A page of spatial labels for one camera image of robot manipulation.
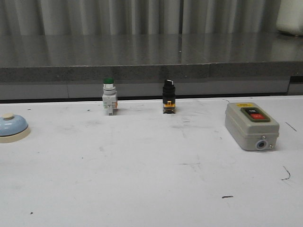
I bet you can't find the black selector switch yellow base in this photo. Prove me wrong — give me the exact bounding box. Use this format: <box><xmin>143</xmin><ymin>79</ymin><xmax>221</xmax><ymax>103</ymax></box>
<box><xmin>162</xmin><ymin>79</ymin><xmax>176</xmax><ymax>114</ymax></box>

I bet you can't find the grey granite counter slab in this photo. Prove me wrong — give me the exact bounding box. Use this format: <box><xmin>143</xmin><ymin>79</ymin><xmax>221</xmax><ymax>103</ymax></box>
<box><xmin>0</xmin><ymin>33</ymin><xmax>303</xmax><ymax>83</ymax></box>

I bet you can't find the grey pleated curtain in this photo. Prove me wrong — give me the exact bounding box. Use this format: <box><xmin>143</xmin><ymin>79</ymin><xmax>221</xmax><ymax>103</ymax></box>
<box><xmin>0</xmin><ymin>0</ymin><xmax>280</xmax><ymax>35</ymax></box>

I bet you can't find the white appliance on counter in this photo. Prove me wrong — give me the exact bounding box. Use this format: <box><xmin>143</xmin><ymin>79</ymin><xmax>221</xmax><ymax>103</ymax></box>
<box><xmin>276</xmin><ymin>0</ymin><xmax>303</xmax><ymax>36</ymax></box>

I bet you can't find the grey on off switch box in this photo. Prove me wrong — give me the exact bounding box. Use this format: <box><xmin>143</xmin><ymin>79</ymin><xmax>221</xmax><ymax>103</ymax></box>
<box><xmin>225</xmin><ymin>102</ymin><xmax>280</xmax><ymax>151</ymax></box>

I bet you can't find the blue desk bell cream base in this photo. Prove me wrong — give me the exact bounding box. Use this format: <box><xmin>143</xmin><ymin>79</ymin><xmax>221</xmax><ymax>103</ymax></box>
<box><xmin>0</xmin><ymin>113</ymin><xmax>31</xmax><ymax>143</ymax></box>

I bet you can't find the green pushbutton white switch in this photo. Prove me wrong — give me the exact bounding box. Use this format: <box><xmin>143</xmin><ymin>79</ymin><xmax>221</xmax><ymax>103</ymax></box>
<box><xmin>102</xmin><ymin>78</ymin><xmax>118</xmax><ymax>115</ymax></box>

